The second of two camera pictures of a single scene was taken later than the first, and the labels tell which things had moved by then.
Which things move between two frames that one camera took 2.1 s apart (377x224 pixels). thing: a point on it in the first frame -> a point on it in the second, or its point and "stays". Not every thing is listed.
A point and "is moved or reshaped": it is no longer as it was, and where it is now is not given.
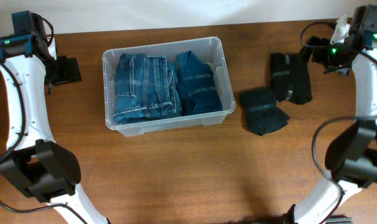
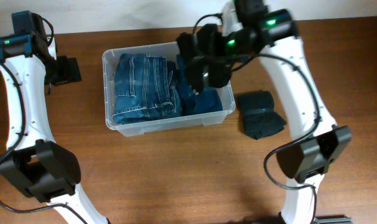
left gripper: (66, 70) stays
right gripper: (325, 52) -> (225, 49)
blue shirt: (198, 92) stays
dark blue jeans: (145, 88) stays
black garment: (290, 77) is moved or reshaped
